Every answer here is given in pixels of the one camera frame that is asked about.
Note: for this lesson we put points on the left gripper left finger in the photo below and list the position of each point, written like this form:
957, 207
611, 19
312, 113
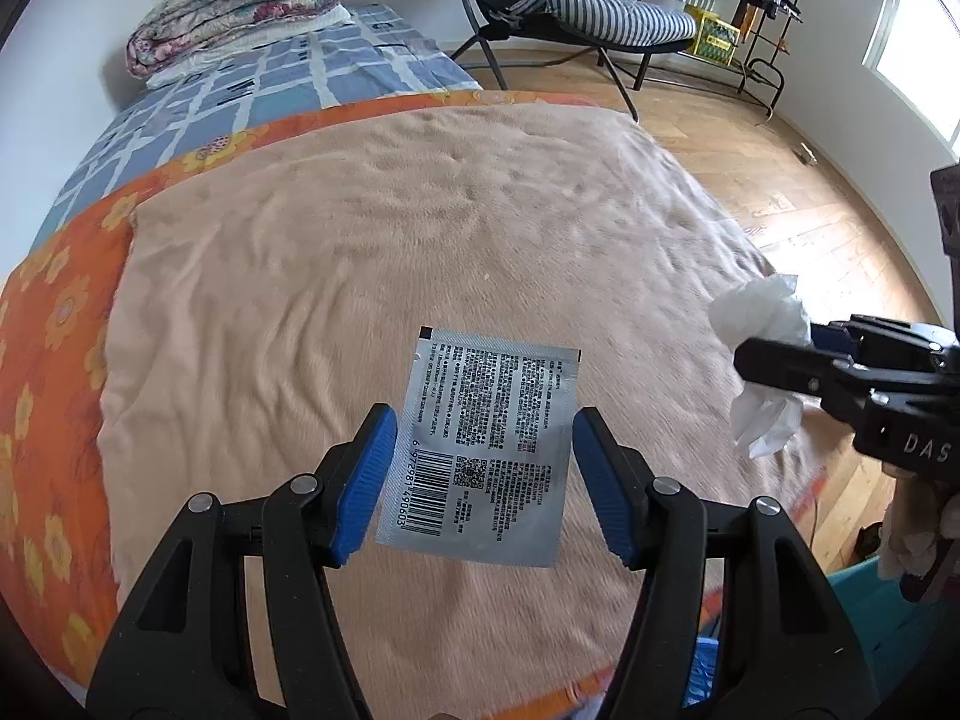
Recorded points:
232, 616

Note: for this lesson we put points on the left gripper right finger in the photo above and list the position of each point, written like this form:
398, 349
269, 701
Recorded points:
735, 618

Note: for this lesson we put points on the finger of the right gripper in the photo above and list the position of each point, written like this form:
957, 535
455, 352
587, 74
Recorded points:
839, 337
799, 368

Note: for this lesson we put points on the white tissue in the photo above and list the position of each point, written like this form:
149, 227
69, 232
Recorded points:
762, 322

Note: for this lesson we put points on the silver foil sachet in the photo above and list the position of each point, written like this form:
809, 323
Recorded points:
482, 452

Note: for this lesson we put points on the teal bin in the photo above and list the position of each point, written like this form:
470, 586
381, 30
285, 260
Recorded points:
912, 648

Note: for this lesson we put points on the window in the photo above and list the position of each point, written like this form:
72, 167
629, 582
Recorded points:
914, 49

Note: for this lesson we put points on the beige blanket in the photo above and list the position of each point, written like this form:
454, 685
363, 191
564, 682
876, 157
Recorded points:
267, 304

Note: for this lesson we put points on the yellow crate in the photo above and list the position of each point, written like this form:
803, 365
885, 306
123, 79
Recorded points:
715, 40

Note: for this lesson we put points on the orange floral bedsheet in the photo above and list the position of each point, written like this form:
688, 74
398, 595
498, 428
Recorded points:
56, 576

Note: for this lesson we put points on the striped cushion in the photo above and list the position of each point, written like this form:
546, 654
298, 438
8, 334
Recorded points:
622, 23

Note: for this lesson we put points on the blue checked bedsheet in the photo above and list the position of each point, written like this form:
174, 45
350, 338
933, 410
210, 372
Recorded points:
376, 55

